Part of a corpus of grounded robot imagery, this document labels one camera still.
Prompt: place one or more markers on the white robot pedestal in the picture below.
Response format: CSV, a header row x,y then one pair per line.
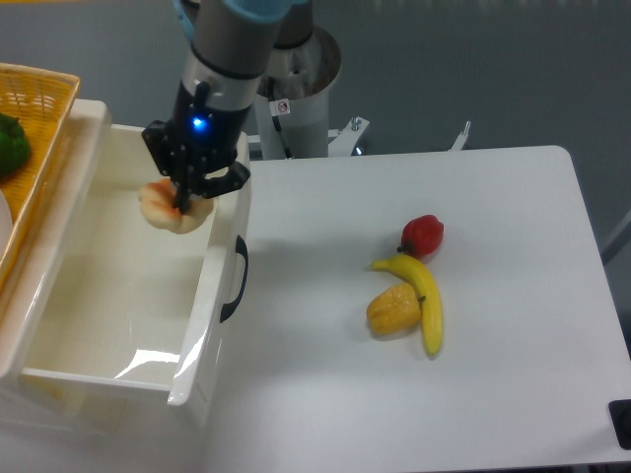
x,y
291,107

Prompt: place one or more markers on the yellow wicker basket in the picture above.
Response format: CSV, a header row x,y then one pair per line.
x,y
35,104

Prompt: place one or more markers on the green bell pepper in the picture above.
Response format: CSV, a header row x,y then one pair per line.
x,y
15,147

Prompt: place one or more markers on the white drawer cabinet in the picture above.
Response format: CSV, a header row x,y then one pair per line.
x,y
24,402

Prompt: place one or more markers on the white table bracket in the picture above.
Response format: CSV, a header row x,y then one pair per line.
x,y
461,138

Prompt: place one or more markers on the white plate in basket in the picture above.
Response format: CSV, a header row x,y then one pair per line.
x,y
6,223

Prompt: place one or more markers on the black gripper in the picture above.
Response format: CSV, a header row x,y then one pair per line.
x,y
197,148

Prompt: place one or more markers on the yellow bell pepper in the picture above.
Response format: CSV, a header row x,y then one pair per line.
x,y
397,308

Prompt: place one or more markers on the black drawer handle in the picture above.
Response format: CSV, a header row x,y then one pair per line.
x,y
239,279

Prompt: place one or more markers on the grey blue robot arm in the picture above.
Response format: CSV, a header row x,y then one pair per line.
x,y
232,41

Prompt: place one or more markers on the white upper drawer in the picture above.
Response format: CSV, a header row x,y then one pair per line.
x,y
134,312

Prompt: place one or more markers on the black device at table edge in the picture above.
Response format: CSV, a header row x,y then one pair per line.
x,y
620,414

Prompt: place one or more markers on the yellow banana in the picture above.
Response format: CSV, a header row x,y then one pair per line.
x,y
416,273

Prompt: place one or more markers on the red bell pepper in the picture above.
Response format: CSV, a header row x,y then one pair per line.
x,y
421,236

